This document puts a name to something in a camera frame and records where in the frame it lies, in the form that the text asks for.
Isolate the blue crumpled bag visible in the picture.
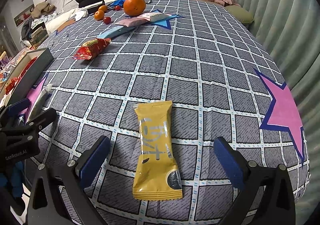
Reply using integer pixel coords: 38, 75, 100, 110
107, 0, 126, 8

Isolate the clear-wrapped dark snack stick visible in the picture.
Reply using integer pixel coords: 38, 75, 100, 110
26, 84, 53, 122

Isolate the cherry tomato near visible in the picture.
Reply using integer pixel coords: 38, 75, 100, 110
103, 17, 111, 24

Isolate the long red snack bar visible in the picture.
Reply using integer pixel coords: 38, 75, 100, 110
18, 57, 37, 80

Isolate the pile of bagged snacks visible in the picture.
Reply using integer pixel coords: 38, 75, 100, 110
0, 48, 30, 88

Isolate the small mandarin near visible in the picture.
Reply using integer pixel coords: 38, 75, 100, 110
94, 10, 105, 21

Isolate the green-sided cardboard tray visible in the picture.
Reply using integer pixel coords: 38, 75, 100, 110
1, 48, 53, 106

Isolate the stacked tin jar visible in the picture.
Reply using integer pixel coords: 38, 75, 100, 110
29, 22, 48, 49

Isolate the small mandarin far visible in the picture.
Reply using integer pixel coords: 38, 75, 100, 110
98, 5, 108, 12

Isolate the gold wafer bar packet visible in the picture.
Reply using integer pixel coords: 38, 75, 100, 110
132, 101, 183, 201

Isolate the large orange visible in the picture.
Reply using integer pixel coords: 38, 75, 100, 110
123, 0, 146, 17

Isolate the small mandarin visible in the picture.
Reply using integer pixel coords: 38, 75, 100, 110
94, 10, 105, 21
98, 5, 108, 12

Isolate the pink wafer bar packet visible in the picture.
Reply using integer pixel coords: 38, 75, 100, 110
115, 17, 148, 27

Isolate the white crumpled tissue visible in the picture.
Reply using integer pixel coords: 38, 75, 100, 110
70, 9, 88, 22

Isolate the black power adapter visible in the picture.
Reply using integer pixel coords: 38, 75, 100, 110
87, 5, 102, 15

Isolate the brown star cutout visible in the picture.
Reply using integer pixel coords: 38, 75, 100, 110
55, 18, 76, 34

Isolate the red festive snack packet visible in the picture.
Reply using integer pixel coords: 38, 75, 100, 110
5, 77, 20, 95

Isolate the pink star cutout right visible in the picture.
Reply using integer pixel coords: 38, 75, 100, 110
255, 70, 305, 161

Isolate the light blue wafer bar packet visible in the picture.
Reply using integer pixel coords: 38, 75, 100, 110
97, 25, 135, 39

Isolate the pink star cutout near tray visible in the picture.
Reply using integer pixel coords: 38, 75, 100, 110
19, 73, 48, 124

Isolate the blue star cutout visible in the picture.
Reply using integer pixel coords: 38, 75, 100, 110
149, 14, 183, 30

